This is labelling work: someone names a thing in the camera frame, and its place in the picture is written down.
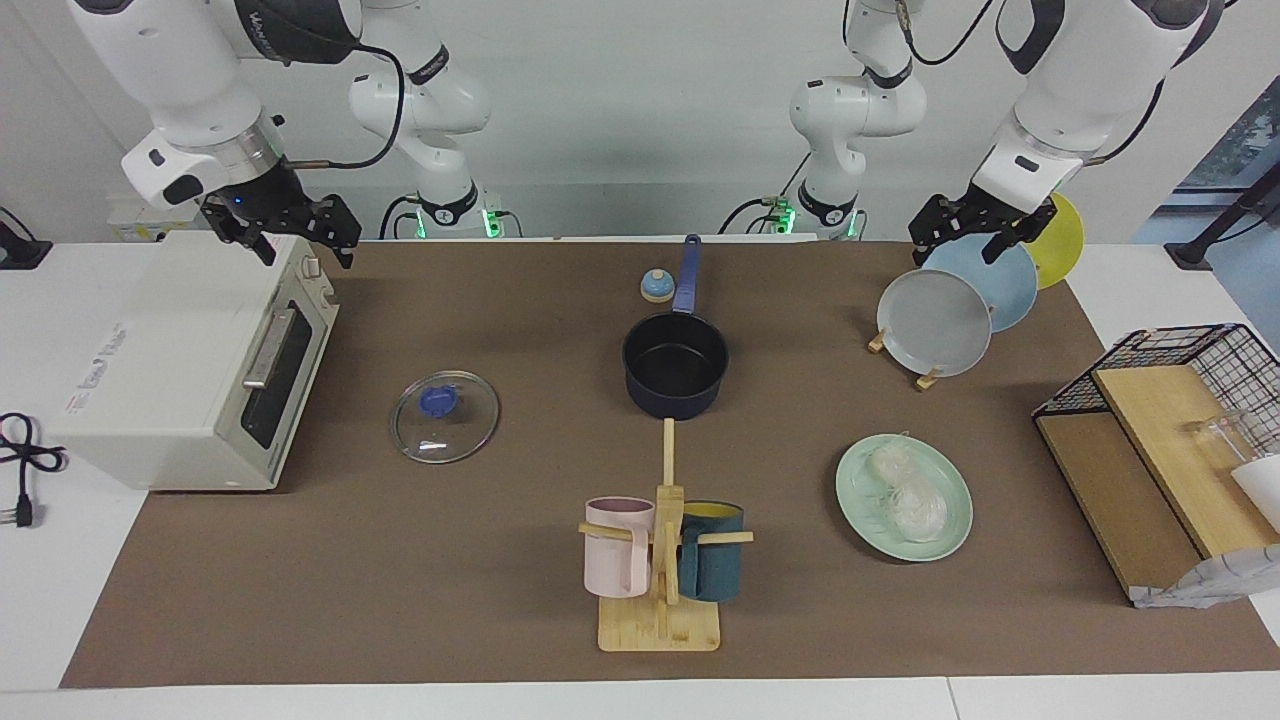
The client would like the glass lid with blue knob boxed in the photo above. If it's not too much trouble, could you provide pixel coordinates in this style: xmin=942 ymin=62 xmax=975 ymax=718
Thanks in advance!
xmin=390 ymin=370 xmax=501 ymax=465

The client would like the clear plastic bag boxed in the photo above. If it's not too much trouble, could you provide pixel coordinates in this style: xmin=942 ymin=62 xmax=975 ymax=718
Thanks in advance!
xmin=865 ymin=440 xmax=949 ymax=543

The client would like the light blue plate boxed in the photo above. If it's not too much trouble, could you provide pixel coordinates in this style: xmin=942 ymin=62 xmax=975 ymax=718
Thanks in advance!
xmin=922 ymin=232 xmax=1039 ymax=333

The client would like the yellow plate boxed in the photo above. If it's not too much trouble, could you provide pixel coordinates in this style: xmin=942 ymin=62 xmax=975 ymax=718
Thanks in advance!
xmin=1020 ymin=192 xmax=1086 ymax=291

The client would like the grey plate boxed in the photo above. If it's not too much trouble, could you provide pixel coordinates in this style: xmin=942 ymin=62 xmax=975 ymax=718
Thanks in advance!
xmin=877 ymin=268 xmax=993 ymax=378

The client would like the wooden plate rack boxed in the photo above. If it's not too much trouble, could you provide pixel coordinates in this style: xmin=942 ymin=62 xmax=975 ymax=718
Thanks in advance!
xmin=868 ymin=305 xmax=996 ymax=391

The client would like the pale green plate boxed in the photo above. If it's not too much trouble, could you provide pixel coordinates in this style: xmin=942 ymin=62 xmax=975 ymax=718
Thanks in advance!
xmin=835 ymin=433 xmax=974 ymax=563

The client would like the cream toaster oven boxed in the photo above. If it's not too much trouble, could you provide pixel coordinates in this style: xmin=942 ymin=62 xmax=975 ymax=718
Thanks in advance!
xmin=50 ymin=232 xmax=341 ymax=493

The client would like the white power strip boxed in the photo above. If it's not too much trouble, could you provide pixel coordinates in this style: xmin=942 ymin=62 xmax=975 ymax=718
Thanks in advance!
xmin=108 ymin=195 xmax=171 ymax=243

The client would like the black stand foot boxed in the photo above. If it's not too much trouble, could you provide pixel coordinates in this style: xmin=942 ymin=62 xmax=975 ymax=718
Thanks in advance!
xmin=1165 ymin=160 xmax=1280 ymax=269

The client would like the black table clamp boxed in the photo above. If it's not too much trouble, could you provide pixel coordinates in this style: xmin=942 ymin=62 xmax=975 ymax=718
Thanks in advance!
xmin=0 ymin=205 xmax=53 ymax=269

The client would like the brown wooden board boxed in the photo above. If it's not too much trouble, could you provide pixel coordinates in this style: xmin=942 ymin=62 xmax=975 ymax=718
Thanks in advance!
xmin=1036 ymin=412 xmax=1201 ymax=601

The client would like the window pane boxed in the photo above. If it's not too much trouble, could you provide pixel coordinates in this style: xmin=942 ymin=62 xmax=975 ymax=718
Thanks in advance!
xmin=1130 ymin=75 xmax=1280 ymax=246

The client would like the dark blue saucepan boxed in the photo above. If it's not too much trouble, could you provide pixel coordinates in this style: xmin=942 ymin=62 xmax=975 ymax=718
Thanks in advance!
xmin=622 ymin=234 xmax=731 ymax=421

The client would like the clear glass cup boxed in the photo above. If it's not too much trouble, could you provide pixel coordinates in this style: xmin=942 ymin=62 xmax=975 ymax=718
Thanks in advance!
xmin=1185 ymin=410 xmax=1251 ymax=466

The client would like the brown table mat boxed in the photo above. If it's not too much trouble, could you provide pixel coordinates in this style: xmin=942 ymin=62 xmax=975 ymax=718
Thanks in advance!
xmin=60 ymin=240 xmax=1280 ymax=689

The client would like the white cup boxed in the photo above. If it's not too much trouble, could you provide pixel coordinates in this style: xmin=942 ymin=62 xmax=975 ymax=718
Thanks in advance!
xmin=1230 ymin=455 xmax=1280 ymax=531

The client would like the dark teal mug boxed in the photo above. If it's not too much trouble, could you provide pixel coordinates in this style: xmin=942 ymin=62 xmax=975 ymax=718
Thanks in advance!
xmin=676 ymin=501 xmax=745 ymax=602

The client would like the grey patterned bag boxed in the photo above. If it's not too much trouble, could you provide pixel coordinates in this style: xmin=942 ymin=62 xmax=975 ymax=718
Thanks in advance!
xmin=1130 ymin=543 xmax=1280 ymax=609

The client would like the pink mug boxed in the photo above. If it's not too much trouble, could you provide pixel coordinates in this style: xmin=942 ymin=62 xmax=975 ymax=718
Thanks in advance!
xmin=583 ymin=497 xmax=656 ymax=599

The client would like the wooden mug tree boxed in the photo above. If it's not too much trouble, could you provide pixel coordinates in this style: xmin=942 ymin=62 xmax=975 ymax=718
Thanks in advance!
xmin=578 ymin=418 xmax=754 ymax=653

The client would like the black base cable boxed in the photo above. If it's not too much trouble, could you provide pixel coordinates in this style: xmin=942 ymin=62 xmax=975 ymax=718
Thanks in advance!
xmin=718 ymin=195 xmax=801 ymax=237
xmin=380 ymin=195 xmax=423 ymax=241

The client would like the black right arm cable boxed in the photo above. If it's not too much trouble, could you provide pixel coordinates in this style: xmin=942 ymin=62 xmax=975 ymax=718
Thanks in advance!
xmin=283 ymin=40 xmax=407 ymax=171

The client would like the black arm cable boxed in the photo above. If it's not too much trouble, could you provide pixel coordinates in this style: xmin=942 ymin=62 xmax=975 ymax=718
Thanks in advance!
xmin=283 ymin=40 xmax=407 ymax=171
xmin=1088 ymin=78 xmax=1169 ymax=167

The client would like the black wire basket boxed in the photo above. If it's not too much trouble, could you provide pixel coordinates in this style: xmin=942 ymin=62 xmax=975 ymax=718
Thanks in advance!
xmin=1033 ymin=323 xmax=1280 ymax=461

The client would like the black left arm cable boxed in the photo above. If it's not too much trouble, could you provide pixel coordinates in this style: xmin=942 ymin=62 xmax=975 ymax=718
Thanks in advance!
xmin=1088 ymin=78 xmax=1169 ymax=167

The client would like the black power cord with plug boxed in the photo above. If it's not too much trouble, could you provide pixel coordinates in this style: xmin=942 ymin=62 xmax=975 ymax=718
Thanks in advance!
xmin=0 ymin=412 xmax=69 ymax=529

